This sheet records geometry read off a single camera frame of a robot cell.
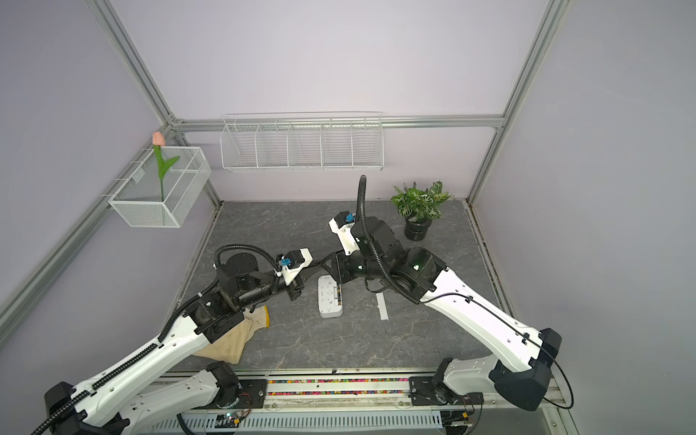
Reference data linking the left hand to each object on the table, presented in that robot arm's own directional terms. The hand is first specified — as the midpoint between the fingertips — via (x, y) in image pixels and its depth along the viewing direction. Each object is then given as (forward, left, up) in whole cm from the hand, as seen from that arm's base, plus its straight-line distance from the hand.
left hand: (320, 263), depth 66 cm
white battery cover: (0, -17, -29) cm, 34 cm away
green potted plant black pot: (+22, -31, -6) cm, 39 cm away
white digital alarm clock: (0, 0, -26) cm, 26 cm away
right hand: (-1, -1, +2) cm, 3 cm away
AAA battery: (+3, -3, -26) cm, 26 cm away
